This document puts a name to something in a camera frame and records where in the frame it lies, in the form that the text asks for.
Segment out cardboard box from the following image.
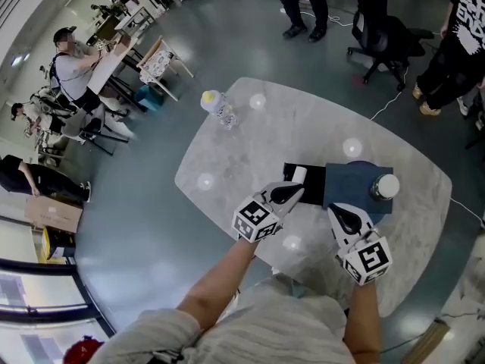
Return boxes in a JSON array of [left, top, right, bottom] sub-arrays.
[[24, 195, 83, 234]]

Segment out black office chair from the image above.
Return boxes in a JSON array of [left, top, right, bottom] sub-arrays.
[[346, 0, 435, 93]]

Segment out clear patterned bottle yellow cap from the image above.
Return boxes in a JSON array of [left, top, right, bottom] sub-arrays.
[[199, 89, 239, 130]]

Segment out yellow black case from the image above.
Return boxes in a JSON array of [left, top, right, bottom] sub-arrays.
[[40, 227, 77, 261]]

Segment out black strap buckle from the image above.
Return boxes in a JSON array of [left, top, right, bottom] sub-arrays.
[[149, 349, 186, 364]]

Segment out person's right forearm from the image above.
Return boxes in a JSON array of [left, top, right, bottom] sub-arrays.
[[343, 282, 382, 356]]

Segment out black tray box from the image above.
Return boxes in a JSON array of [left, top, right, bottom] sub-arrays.
[[282, 162, 327, 206]]

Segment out round blue tray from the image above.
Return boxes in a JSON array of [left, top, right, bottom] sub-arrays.
[[343, 159, 391, 226]]

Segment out person's grey knit shirt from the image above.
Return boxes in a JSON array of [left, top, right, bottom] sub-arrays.
[[89, 275, 365, 364]]

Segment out dark teal storage box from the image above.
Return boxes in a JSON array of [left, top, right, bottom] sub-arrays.
[[321, 162, 395, 215]]

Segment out red fabric item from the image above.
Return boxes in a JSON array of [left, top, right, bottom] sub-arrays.
[[63, 336, 105, 364]]

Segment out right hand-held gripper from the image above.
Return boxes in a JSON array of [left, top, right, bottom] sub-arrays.
[[327, 203, 392, 287]]

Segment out black window frame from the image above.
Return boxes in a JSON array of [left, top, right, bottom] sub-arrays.
[[0, 258, 117, 356]]

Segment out small white cylinder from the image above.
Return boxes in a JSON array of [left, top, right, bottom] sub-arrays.
[[290, 166, 308, 186]]

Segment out wooden chair patterned cushion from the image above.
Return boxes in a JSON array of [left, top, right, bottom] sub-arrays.
[[136, 35, 195, 102]]

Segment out wooden plank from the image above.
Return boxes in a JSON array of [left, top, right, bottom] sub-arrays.
[[412, 318, 452, 364]]

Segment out teal bin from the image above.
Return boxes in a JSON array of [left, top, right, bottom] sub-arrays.
[[134, 85, 164, 111]]

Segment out white table black legs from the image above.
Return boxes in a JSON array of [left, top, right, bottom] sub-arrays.
[[115, 8, 155, 39], [86, 38, 139, 94]]

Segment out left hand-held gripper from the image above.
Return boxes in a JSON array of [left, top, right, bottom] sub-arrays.
[[231, 180, 306, 244]]

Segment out person's left forearm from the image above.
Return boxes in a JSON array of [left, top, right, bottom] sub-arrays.
[[176, 237, 262, 331]]

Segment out grey chair black legs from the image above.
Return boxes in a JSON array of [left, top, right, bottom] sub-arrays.
[[62, 111, 132, 157]]

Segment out glass jar white lid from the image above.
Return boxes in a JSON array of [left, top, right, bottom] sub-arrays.
[[369, 173, 401, 202]]

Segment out white floor cable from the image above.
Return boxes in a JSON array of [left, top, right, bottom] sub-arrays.
[[369, 89, 402, 121], [327, 13, 365, 28], [450, 197, 485, 229]]

